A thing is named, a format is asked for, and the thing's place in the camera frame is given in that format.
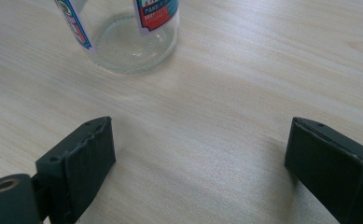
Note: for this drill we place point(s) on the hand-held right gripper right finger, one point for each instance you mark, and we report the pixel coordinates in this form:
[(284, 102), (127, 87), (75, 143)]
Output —
[(331, 168)]

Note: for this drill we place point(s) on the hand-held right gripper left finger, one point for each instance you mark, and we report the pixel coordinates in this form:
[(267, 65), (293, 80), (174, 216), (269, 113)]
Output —
[(79, 165)]

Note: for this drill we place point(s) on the clear glass bottle with label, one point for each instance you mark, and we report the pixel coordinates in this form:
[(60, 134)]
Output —
[(132, 40)]

